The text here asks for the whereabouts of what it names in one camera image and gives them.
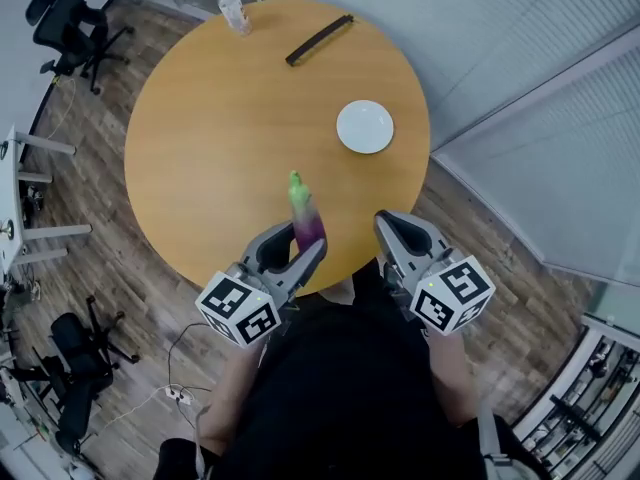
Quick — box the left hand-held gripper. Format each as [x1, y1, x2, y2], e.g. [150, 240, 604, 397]
[194, 219, 330, 350]

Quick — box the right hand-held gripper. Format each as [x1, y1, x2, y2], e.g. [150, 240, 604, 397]
[373, 209, 498, 338]

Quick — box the purple eggplant with green stem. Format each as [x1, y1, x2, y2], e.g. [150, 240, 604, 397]
[287, 170, 329, 252]

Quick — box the person's right forearm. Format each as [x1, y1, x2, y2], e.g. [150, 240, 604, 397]
[427, 330, 480, 429]

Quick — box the person's left forearm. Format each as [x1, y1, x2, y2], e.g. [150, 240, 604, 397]
[197, 340, 266, 457]

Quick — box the round wooden table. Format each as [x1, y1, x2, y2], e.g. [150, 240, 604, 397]
[123, 0, 432, 298]

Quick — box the white round plate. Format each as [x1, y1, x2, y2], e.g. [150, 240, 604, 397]
[335, 99, 395, 155]

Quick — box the person's black clothing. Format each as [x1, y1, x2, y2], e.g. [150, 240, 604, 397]
[159, 257, 551, 480]

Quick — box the white power strip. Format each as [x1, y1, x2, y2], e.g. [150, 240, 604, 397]
[164, 385, 194, 407]

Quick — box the long black strip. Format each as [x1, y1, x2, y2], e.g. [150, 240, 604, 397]
[284, 13, 356, 68]

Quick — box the black metal shelf rack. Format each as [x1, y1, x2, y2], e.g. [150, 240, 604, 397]
[514, 317, 640, 480]

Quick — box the black office chair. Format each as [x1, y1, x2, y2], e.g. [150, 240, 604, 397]
[32, 295, 141, 457]
[24, 0, 136, 97]

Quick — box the clear plastic water bottle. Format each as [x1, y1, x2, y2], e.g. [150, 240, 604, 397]
[215, 0, 253, 37]

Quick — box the white desk with grey legs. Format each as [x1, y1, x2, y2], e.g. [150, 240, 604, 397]
[0, 125, 94, 274]

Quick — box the black floor cable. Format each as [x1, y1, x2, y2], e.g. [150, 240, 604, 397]
[167, 321, 214, 394]

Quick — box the grey left shoulder strap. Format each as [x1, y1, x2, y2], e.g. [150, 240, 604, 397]
[192, 405, 211, 480]

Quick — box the grey shoulder strap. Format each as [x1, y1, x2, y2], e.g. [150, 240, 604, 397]
[474, 402, 541, 480]
[192, 405, 211, 480]

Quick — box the grey right shoulder strap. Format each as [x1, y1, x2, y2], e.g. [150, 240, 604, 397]
[474, 402, 541, 480]

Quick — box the thin white floor cable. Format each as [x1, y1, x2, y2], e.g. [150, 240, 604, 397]
[47, 75, 77, 142]

